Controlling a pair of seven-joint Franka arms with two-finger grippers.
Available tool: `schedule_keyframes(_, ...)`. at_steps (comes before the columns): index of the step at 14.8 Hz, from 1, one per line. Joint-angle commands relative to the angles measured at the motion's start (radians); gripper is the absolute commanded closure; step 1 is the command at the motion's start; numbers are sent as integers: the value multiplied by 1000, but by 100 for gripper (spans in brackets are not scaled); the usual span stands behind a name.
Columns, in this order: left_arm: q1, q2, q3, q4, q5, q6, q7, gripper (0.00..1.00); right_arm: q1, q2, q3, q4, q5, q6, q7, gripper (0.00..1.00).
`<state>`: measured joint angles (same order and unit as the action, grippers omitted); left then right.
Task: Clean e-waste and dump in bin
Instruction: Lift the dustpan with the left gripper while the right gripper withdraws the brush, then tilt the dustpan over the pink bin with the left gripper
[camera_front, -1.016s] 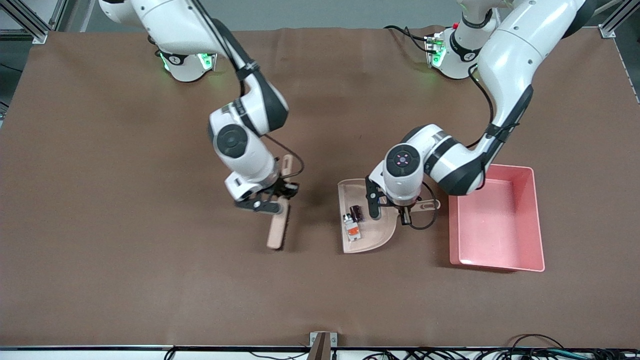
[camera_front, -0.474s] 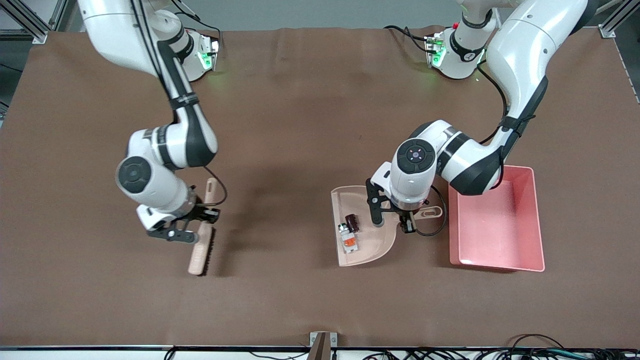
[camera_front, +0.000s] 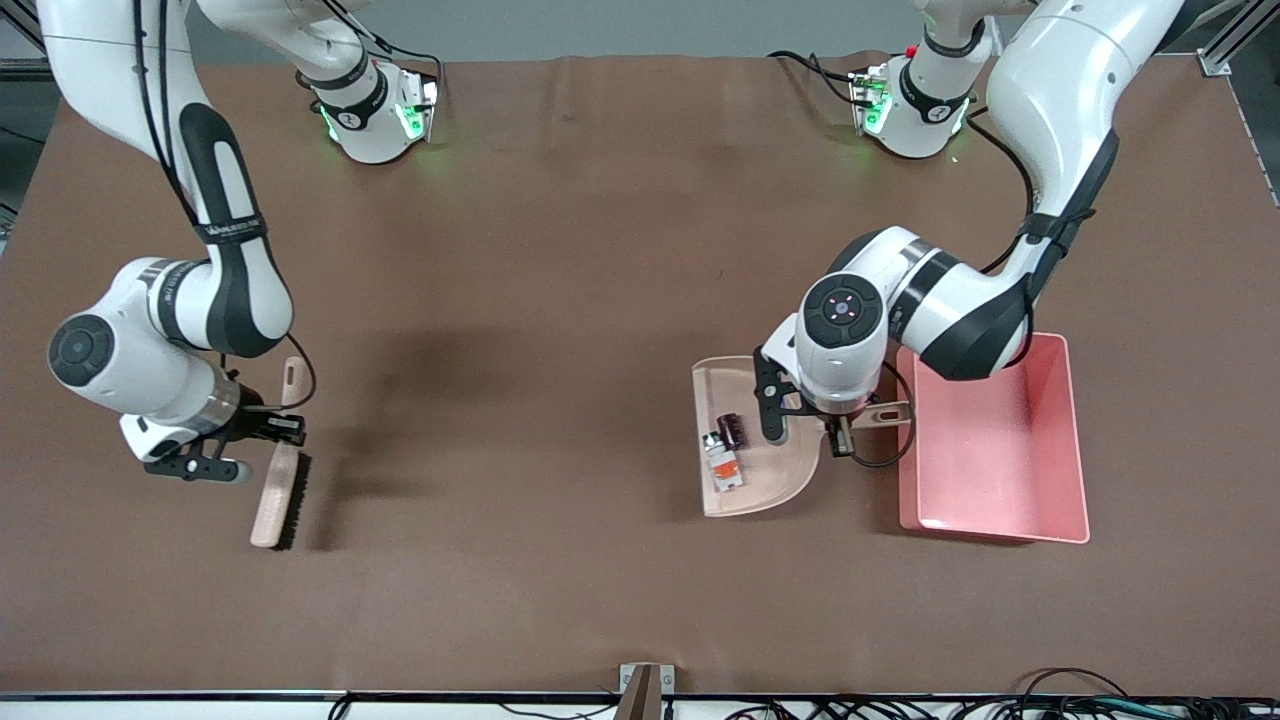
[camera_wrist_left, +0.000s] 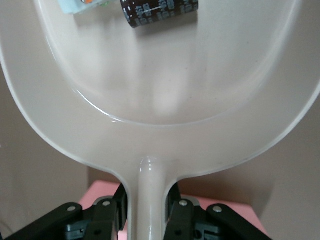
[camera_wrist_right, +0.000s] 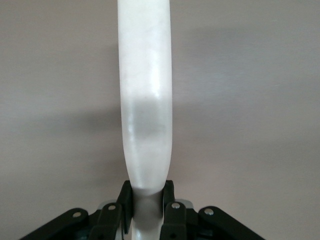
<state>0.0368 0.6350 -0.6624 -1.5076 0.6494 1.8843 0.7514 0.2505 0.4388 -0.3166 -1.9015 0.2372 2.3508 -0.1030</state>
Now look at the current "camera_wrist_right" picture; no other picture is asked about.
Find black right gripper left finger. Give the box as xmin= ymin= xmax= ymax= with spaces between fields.
xmin=22 ymin=181 xmax=135 ymax=240

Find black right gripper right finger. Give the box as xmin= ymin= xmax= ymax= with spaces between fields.
xmin=159 ymin=179 xmax=263 ymax=240

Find beige hand brush black bristles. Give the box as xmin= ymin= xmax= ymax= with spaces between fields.
xmin=116 ymin=0 xmax=174 ymax=240

